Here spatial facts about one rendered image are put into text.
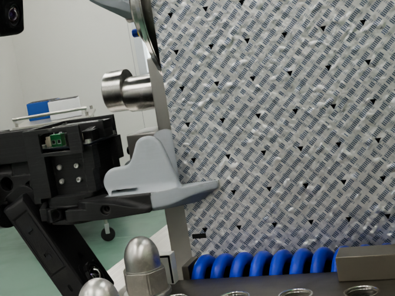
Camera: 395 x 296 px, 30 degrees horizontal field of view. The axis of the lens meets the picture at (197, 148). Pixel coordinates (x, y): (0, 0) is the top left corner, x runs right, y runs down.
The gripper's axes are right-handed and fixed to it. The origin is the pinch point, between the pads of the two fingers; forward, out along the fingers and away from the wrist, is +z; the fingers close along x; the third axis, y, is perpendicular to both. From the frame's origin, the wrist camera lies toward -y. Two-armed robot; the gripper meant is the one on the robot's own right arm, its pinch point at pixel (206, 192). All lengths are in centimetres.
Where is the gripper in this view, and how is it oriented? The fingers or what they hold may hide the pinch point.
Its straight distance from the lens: 60.3
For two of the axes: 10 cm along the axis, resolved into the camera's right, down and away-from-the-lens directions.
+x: 3.0, -1.7, 9.4
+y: -1.5, -9.8, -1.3
